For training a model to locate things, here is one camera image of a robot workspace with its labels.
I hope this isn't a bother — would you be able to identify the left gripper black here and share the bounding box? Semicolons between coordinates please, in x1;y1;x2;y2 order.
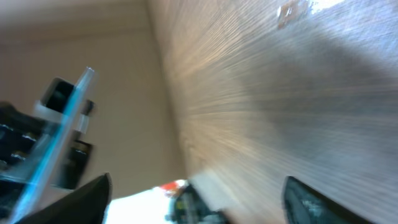
1;102;93;218

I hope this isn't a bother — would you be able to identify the blue Galaxy smartphone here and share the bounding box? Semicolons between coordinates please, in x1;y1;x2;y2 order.
1;67;96;223

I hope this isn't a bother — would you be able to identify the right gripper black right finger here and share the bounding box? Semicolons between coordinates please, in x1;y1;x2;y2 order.
282;176;370;224

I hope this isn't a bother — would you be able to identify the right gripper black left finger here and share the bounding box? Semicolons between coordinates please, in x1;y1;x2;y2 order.
17;173;112;224

